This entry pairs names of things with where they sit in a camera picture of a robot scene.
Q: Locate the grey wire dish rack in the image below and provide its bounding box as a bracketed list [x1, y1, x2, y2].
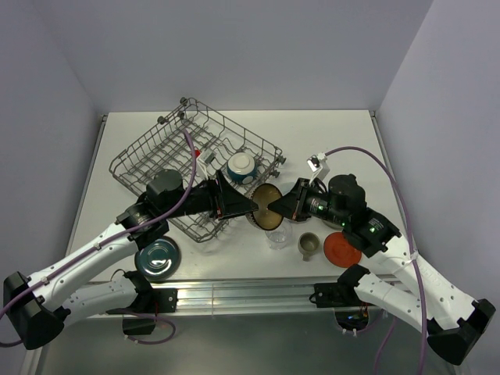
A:
[109, 98, 286, 243]

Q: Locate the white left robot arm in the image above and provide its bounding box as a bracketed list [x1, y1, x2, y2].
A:
[1, 170, 258, 350]

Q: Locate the dark teal plate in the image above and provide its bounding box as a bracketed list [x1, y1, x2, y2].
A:
[134, 236, 181, 283]

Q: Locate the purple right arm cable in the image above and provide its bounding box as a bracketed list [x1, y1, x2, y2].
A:
[323, 146, 427, 375]

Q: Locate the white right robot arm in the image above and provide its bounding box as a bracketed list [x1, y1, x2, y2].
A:
[267, 174, 496, 366]

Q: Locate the grey ceramic mug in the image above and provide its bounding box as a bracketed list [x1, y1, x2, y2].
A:
[298, 232, 320, 262]

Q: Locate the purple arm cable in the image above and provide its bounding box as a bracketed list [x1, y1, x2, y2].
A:
[323, 146, 427, 375]
[0, 127, 197, 348]

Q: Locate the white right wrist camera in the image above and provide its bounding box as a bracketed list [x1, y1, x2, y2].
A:
[307, 152, 330, 185]

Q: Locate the brown bowl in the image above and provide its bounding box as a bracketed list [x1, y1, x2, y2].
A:
[245, 183, 283, 231]

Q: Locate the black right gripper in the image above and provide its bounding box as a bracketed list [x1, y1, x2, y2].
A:
[267, 177, 347, 227]

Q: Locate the clear drinking glass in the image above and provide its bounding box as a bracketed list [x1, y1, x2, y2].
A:
[265, 220, 293, 250]

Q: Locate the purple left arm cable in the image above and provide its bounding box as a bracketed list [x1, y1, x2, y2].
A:
[0, 127, 197, 348]

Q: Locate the aluminium table edge rail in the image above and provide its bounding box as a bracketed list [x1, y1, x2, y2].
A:
[38, 277, 450, 317]

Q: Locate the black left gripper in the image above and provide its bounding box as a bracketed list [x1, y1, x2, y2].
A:
[162, 170, 258, 221]

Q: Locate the orange round plate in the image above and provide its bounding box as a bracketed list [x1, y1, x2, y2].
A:
[323, 232, 362, 268]

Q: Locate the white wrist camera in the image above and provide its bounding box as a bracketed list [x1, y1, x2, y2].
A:
[307, 152, 330, 185]
[195, 148, 216, 180]

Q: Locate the teal bowl cream inside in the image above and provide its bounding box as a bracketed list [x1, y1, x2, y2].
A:
[227, 152, 257, 184]

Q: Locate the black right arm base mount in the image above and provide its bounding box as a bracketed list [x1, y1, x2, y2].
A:
[310, 280, 386, 333]

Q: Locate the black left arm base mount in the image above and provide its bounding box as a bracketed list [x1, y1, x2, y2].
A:
[122, 287, 178, 345]

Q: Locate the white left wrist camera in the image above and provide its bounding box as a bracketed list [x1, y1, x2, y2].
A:
[195, 148, 216, 180]

